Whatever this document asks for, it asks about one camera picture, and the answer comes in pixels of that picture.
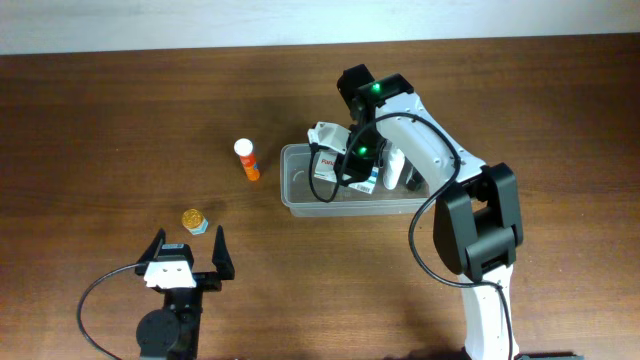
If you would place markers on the black bottle white cap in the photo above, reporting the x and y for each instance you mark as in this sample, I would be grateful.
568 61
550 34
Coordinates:
414 181

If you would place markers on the white spray bottle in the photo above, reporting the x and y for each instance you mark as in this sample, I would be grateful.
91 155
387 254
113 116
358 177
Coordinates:
394 161

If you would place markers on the orange effervescent tablet tube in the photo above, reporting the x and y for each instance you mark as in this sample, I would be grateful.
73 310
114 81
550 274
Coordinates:
244 149

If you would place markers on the white Panadol box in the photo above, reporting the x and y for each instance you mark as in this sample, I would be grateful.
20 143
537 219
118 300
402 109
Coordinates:
324 170

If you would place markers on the clear plastic container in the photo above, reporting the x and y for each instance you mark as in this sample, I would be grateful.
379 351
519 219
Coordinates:
300 194

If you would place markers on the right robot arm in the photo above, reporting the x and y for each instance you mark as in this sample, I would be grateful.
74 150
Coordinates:
477 222

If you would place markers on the gold lid small jar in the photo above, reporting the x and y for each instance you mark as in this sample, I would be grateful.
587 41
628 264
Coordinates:
194 221

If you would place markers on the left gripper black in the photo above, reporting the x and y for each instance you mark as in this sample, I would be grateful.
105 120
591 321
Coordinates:
211 281

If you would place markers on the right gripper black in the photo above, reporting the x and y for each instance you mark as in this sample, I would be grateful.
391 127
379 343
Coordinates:
357 169

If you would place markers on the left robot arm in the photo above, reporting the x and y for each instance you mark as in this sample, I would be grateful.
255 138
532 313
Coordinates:
172 331

